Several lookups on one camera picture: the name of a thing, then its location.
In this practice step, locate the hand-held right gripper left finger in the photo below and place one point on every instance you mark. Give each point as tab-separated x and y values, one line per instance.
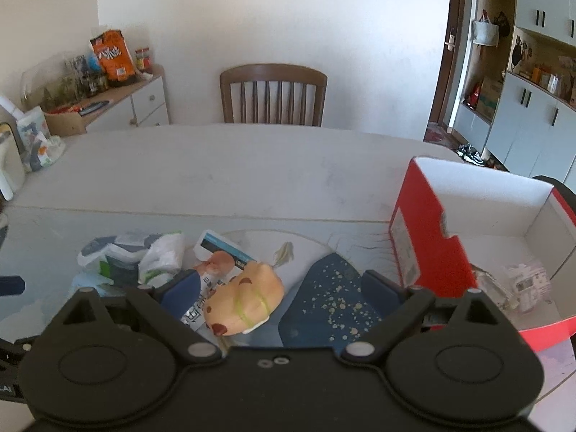
180	292

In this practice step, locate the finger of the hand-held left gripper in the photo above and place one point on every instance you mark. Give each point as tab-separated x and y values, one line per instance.
11	286

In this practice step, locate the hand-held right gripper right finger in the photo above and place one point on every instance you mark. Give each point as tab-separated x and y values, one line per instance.
382	290

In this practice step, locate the orange hamster squishy toy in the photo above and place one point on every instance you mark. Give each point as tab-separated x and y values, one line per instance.
243	297

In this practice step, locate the red cardboard box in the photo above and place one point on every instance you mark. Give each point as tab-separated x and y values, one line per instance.
423	234

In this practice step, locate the patterned white desktop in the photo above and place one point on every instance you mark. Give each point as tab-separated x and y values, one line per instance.
270	175

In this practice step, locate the crumpled white green wrapper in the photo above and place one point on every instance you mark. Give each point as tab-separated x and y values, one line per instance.
164	254

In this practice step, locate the white packet with face print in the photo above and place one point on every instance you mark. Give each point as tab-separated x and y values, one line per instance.
220	245

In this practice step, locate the blue white snack packet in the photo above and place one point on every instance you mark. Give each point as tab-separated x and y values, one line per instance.
110	245

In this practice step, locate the clear plastic wrapper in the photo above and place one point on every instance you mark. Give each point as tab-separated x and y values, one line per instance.
490	288

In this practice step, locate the white electric kettle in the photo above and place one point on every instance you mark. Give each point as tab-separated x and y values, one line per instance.
9	166

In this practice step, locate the printed wet wipes pack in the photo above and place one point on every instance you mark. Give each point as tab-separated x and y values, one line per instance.
38	144

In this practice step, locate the clear packet with white label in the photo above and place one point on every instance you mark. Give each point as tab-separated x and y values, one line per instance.
531	285

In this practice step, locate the black white sneakers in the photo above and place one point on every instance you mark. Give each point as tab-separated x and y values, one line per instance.
470	153

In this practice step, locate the light wooden box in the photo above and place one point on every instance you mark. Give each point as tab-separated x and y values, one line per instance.
63	123

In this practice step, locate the white sideboard with wooden top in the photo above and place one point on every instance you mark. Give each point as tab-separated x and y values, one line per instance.
148	101

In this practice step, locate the brown cardboard box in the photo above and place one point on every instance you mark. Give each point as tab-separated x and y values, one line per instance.
489	96

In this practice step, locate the cluster of glass bottles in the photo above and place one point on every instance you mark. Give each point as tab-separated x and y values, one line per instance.
83	76

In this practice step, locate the brown wooden chair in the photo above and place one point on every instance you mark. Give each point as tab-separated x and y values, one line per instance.
272	76

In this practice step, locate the brown wooden door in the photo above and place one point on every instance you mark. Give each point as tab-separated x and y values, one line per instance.
445	54

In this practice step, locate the orange snack bag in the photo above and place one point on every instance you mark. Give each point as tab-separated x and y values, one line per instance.
113	54

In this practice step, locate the grey tote bag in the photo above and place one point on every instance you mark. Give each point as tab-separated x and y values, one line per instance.
485	31

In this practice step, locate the black hanging bag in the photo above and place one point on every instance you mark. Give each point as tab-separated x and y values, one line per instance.
503	24

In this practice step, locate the grey white wall cabinet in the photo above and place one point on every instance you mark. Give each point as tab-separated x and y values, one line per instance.
531	112

